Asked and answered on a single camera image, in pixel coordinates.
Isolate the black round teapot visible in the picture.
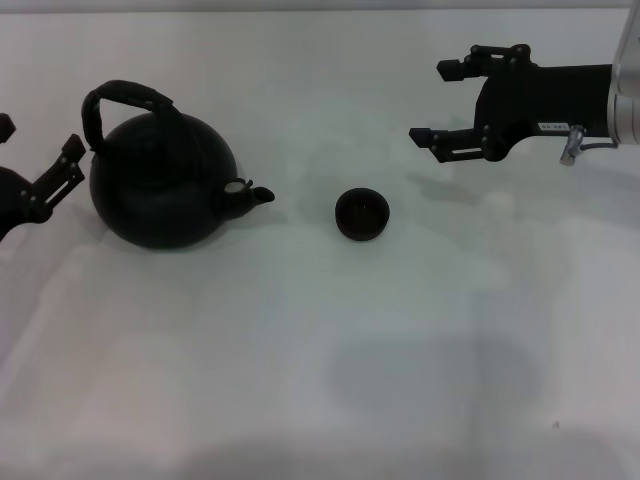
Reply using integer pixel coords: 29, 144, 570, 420
81, 78, 277, 250

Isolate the small black teacup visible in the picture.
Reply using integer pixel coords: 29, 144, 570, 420
334, 186, 392, 240

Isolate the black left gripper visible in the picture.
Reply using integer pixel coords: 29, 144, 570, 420
0, 113, 88, 244

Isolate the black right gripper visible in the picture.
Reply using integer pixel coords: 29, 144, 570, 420
408, 43, 614, 166

